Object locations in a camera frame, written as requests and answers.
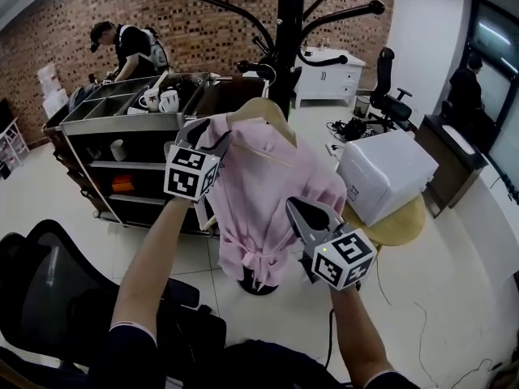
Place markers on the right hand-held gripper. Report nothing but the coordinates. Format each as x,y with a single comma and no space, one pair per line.
344,262

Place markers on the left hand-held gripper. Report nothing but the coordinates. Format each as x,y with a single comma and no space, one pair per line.
182,176

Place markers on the pink robe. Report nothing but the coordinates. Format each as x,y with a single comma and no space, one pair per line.
263,193

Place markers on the wooden clothes hanger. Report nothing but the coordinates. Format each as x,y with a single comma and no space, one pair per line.
263,105

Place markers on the person's right forearm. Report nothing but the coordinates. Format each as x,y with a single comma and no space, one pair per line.
357,330

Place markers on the person's left forearm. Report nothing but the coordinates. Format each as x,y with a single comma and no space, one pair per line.
150,266

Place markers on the grey service cart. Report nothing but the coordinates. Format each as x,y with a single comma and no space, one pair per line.
239,95

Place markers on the white printed mug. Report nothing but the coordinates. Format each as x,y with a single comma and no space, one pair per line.
169,101
151,99

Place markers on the white power strip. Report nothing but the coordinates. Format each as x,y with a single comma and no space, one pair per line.
334,148

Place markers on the round wooden table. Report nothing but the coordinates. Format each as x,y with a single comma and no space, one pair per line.
401,227

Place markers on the large white box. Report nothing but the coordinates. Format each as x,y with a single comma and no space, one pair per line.
385,168

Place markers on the plain white cup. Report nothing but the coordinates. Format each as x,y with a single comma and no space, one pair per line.
117,150

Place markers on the orange box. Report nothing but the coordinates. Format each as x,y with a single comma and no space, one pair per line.
123,184

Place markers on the black mesh trash bin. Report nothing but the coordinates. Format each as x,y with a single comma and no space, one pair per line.
361,107

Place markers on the white cabinet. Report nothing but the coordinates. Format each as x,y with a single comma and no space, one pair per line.
324,83

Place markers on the black coat rack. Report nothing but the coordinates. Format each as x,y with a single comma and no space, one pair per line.
290,35

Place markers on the dark low cabinet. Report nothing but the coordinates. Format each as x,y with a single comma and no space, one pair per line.
450,176

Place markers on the person's dark clothing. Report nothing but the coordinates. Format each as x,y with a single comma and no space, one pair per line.
263,367

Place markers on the black swivel chair with armrests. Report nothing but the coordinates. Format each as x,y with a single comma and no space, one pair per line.
383,79

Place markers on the white water dispenser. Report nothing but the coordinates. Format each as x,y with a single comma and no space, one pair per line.
54,95

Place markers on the white tray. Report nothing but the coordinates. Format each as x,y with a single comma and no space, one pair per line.
458,139

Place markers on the small white desk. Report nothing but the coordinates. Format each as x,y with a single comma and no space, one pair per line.
12,134

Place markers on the black monitor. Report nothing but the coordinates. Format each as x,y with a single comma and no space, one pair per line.
4,114

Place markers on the black mesh office chair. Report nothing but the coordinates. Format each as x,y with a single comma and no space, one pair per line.
48,270

